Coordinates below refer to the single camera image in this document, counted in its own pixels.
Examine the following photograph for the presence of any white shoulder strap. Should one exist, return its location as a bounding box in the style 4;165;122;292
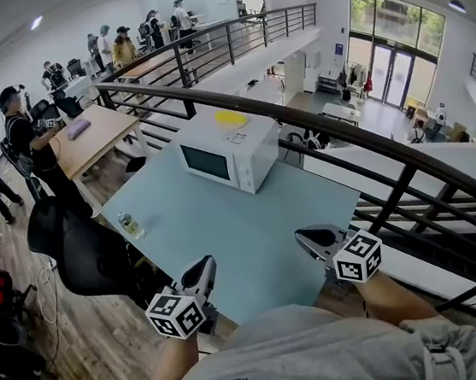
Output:
420;340;470;380

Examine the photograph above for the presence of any person's right forearm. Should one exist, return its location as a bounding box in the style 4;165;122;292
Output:
354;266;441;330

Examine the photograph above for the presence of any black mesh office chair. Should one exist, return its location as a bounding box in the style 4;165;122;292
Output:
22;184;167;323

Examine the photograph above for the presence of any black waste bin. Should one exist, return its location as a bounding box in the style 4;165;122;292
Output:
124;155;149;174

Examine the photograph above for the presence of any dark curved metal railing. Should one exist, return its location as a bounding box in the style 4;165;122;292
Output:
93;35;476;363

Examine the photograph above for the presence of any person's left forearm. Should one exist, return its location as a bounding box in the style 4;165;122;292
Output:
142;333;207;380

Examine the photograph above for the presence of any white downstairs table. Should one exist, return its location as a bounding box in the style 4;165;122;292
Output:
320;98;364;131

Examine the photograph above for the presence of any white floor cable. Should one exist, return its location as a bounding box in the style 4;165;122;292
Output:
33;258;64;327

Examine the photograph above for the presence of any black balcony railing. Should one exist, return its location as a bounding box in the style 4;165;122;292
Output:
92;2;326;100

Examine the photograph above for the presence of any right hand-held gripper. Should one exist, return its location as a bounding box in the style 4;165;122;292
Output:
292;218;388;292

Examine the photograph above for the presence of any person's grey shirt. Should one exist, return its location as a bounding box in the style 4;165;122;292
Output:
116;282;476;380

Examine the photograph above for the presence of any white microwave oven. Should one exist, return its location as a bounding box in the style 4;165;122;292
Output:
172;102;288;203

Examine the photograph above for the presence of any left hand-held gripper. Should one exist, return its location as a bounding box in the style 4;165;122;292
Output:
138;254;226;346

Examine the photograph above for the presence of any glass entrance window wall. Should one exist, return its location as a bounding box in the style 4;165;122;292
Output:
343;0;457;114

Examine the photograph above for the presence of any purple cloth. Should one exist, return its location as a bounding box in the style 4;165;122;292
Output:
64;118;95;142

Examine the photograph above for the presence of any clear plastic bottle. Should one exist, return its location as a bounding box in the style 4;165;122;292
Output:
115;208;148;243

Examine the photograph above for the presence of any wooden table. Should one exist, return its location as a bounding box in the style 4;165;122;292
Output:
50;97;157;221

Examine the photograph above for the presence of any white plate with yellow section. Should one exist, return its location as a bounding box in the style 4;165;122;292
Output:
213;106;255;134

